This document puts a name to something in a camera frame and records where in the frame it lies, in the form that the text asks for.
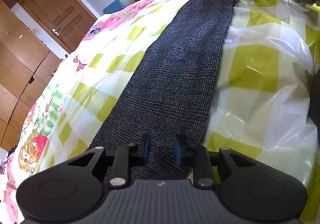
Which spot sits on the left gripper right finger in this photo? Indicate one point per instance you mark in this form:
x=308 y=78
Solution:
x=246 y=187

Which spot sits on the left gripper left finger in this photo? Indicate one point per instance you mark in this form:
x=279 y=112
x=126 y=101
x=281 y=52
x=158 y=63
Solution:
x=72 y=190

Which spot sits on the dark grey plaid pants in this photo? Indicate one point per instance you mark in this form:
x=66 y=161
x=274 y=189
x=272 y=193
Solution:
x=172 y=88

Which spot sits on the checkered floral bed quilt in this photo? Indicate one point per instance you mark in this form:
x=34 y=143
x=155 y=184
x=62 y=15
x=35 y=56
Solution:
x=259 y=105

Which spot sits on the blue foam mat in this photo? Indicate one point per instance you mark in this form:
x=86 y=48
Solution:
x=113 y=7

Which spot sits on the wooden wardrobe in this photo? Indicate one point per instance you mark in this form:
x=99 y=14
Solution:
x=21 y=54

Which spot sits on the brown wooden door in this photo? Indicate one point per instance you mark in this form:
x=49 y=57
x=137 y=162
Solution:
x=66 y=21

